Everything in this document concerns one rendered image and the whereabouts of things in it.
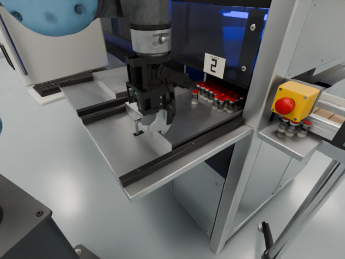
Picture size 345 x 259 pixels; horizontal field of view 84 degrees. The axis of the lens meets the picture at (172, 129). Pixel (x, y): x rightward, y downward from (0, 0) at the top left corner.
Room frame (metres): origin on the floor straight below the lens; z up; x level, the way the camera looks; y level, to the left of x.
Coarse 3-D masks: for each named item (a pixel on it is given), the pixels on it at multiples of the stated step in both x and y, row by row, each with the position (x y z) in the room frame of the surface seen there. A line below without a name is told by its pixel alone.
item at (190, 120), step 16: (176, 96) 0.67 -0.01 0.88; (128, 112) 0.54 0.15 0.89; (176, 112) 0.55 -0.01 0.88; (192, 112) 0.55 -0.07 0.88; (208, 112) 0.55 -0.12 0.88; (224, 112) 0.55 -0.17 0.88; (240, 112) 0.50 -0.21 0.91; (144, 128) 0.46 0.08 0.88; (176, 128) 0.46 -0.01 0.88; (192, 128) 0.46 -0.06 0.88; (208, 128) 0.42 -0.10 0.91; (176, 144) 0.36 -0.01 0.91
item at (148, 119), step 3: (153, 114) 0.41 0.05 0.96; (144, 117) 0.39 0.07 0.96; (147, 117) 0.40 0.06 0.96; (150, 117) 0.40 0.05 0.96; (153, 117) 0.41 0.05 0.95; (141, 120) 0.39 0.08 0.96; (144, 120) 0.39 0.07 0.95; (147, 120) 0.40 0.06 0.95; (150, 120) 0.40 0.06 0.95; (153, 120) 0.41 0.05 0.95; (144, 123) 0.39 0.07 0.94; (147, 123) 0.40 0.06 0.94; (150, 123) 0.40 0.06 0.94
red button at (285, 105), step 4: (280, 100) 0.39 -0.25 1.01; (284, 100) 0.39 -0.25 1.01; (288, 100) 0.38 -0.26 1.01; (292, 100) 0.39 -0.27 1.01; (276, 104) 0.39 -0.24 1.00; (280, 104) 0.39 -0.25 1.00; (284, 104) 0.38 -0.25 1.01; (288, 104) 0.38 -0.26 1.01; (292, 104) 0.38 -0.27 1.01; (276, 108) 0.39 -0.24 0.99; (280, 108) 0.38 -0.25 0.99; (284, 108) 0.38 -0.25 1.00; (288, 108) 0.37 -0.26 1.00; (292, 108) 0.37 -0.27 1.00; (280, 112) 0.38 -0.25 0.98; (284, 112) 0.38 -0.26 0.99; (288, 112) 0.37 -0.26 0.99
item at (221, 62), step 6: (210, 54) 0.62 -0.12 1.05; (204, 60) 0.64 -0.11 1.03; (210, 60) 0.62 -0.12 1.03; (222, 60) 0.58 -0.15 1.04; (204, 66) 0.64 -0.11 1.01; (210, 66) 0.61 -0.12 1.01; (216, 66) 0.60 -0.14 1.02; (222, 66) 0.58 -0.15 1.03; (210, 72) 0.61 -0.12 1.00; (216, 72) 0.59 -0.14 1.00; (222, 72) 0.57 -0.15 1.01; (222, 78) 0.57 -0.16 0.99
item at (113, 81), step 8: (96, 72) 0.84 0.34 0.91; (104, 72) 0.86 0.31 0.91; (112, 72) 0.88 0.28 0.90; (120, 72) 0.90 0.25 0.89; (96, 80) 0.80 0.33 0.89; (104, 80) 0.83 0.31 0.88; (112, 80) 0.83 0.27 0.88; (120, 80) 0.83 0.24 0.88; (104, 88) 0.72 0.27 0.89; (112, 88) 0.74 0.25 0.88; (120, 88) 0.74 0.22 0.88; (112, 96) 0.65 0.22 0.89; (120, 96) 0.63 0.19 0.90
